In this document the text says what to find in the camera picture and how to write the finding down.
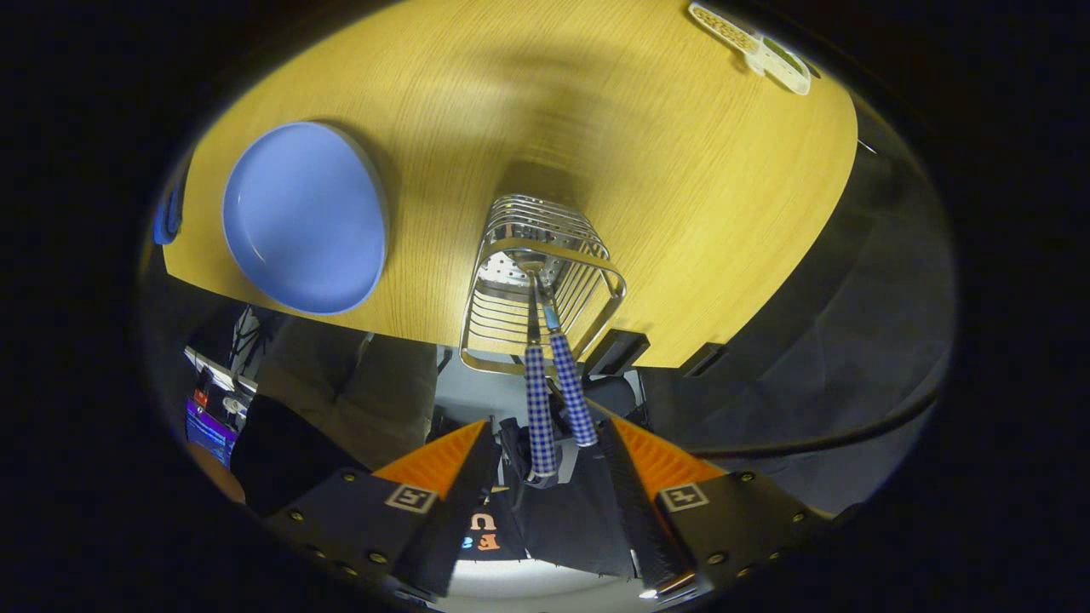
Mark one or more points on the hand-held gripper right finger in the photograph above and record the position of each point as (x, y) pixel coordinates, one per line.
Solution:
(634, 502)

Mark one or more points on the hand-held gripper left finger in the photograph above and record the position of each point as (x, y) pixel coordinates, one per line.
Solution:
(460, 511)

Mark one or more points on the person's grey trousers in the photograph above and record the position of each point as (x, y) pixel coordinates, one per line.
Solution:
(366, 392)

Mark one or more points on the computer monitor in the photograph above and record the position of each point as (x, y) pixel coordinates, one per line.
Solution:
(209, 430)

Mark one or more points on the blue round plate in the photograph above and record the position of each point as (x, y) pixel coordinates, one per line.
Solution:
(306, 221)

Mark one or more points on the blue towel cloth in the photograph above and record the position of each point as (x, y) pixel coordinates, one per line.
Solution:
(166, 223)

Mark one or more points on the white divided condiment dish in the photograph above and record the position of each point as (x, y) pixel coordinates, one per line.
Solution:
(732, 34)

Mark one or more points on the black table bracket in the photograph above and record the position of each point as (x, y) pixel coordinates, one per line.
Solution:
(702, 359)
(615, 353)

